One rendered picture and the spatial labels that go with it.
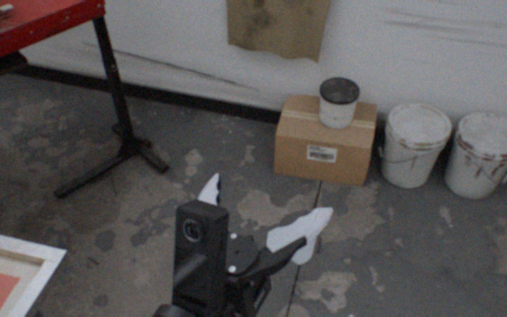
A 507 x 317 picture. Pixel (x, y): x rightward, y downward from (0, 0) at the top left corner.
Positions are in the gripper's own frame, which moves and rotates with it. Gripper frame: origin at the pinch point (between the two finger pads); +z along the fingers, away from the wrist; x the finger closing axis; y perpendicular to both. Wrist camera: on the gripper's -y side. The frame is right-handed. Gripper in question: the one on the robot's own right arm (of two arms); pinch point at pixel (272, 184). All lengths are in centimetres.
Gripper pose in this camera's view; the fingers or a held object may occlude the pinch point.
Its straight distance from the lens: 60.4
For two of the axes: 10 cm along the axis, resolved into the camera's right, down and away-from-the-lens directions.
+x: 8.8, 2.5, -4.2
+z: 4.7, -6.4, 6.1
